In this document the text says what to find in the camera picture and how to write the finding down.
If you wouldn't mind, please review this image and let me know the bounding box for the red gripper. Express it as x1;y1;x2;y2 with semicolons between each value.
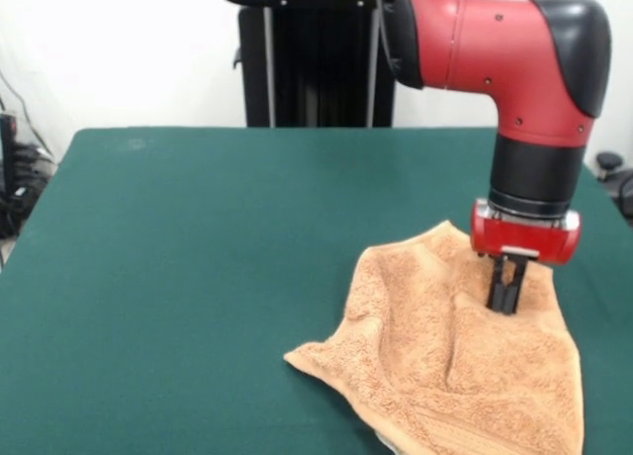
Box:
468;198;583;314

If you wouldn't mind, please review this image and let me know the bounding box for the black office chair base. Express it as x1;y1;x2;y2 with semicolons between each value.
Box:
595;150;633;214

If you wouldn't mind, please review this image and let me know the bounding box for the orange terry towel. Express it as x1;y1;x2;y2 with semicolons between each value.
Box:
283;220;586;455

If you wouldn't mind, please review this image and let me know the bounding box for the dark green table cloth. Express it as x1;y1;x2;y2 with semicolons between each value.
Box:
0;126;633;455

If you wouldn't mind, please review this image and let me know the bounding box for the black electronics box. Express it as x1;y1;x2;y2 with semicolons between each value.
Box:
0;112;20;202

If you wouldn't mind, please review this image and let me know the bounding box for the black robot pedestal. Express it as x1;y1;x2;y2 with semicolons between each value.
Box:
217;0;397;129

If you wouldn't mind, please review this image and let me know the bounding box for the bundle of black cables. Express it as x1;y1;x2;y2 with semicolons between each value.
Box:
0;71;58;239

